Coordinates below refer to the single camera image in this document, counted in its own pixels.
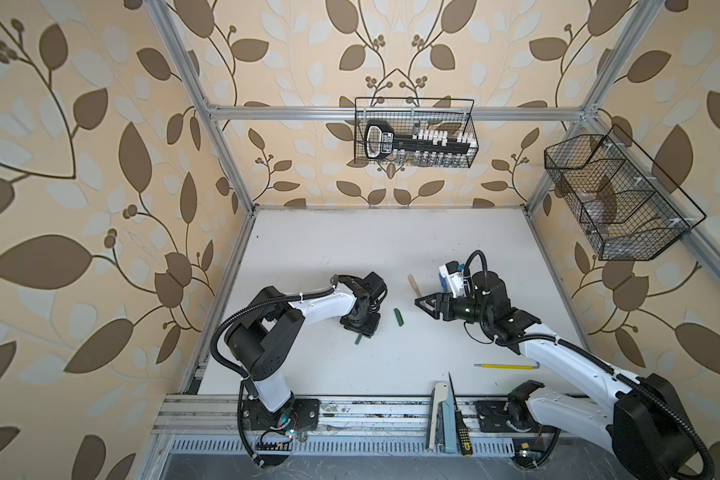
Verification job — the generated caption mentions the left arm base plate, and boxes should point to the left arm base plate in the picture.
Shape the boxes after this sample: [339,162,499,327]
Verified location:
[242,395,321,432]

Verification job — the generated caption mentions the black screwdriver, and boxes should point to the black screwdriver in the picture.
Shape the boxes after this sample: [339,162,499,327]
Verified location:
[448,375,473,457]

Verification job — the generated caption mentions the beige pen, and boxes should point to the beige pen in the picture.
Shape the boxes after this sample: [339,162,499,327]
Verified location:
[407,274,423,298]

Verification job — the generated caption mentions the green pen cap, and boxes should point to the green pen cap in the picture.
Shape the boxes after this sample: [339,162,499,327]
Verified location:
[393,308,404,327]

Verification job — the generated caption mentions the aluminium front rail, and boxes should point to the aluminium front rail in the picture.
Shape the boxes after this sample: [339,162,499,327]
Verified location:
[153,395,445,457]

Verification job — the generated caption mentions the beige blue utility tool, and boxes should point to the beige blue utility tool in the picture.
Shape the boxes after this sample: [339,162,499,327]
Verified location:
[426,382,459,454]

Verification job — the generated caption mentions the right wire basket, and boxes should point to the right wire basket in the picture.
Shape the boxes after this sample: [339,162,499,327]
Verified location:
[544,124,707,261]

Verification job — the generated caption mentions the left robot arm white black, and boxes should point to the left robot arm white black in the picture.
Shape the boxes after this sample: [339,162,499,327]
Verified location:
[209,272,388,468]

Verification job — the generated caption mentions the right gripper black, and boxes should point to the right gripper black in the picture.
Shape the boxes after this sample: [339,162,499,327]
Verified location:
[414,290,490,326]

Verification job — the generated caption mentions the wire basket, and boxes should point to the wire basket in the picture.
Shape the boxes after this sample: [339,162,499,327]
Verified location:
[544,124,707,261]
[353,96,479,169]

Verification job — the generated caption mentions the black socket set rail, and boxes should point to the black socket set rail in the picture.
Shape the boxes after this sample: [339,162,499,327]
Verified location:
[358,120,478,160]

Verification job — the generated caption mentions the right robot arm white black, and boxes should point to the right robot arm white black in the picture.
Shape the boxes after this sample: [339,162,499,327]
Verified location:
[414,250,716,479]

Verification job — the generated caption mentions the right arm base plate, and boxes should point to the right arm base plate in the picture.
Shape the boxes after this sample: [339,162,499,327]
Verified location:
[475,400,539,433]

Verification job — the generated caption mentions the back wire basket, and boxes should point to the back wire basket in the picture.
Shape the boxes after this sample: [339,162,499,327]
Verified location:
[353,96,479,169]

